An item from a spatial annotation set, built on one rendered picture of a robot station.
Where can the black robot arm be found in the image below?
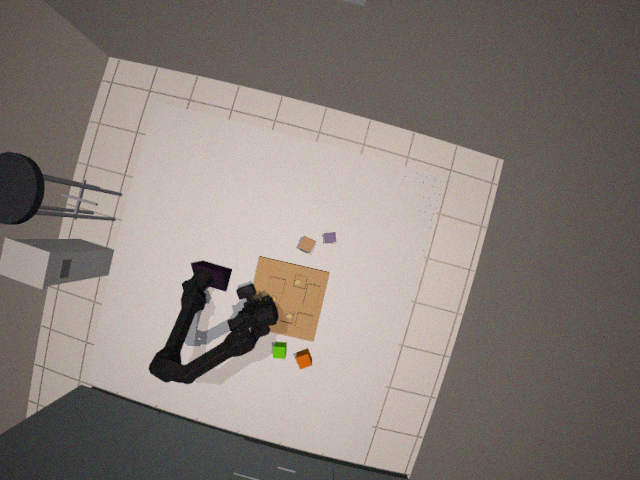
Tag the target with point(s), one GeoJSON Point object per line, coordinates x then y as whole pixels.
{"type": "Point", "coordinates": [166, 365]}

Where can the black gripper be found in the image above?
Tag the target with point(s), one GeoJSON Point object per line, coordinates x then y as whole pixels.
{"type": "Point", "coordinates": [246, 292]}

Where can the tan puzzle board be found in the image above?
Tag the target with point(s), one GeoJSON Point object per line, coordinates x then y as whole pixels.
{"type": "Point", "coordinates": [276, 279]}

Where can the orange block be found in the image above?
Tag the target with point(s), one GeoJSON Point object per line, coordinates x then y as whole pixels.
{"type": "Point", "coordinates": [303, 358]}

